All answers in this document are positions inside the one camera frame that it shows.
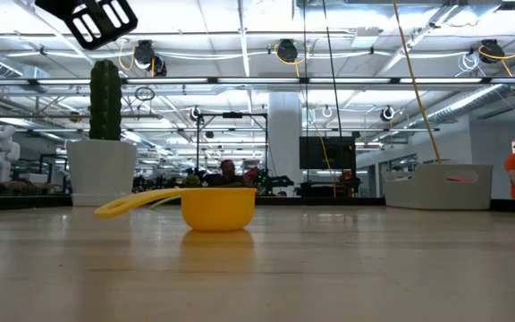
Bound yellow measuring cup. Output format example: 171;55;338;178
94;186;258;233

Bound grey plastic basket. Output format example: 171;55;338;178
382;163;494;211

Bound green cactus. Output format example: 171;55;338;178
88;58;123;142

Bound white hexagonal plant pot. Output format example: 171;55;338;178
65;139;139;208

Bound white square column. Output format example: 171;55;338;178
267;91;304;189

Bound black background robot arms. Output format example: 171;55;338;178
181;165;295;197

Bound black tall frame stand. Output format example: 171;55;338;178
196;111;270;180

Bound black hanging cable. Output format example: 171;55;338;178
321;0;343;138

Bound black wall screen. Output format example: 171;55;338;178
299;135;358;171

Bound black frame crossbar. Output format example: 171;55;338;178
0;195;515;212

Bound yellow hanging cable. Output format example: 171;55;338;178
391;0;443;165

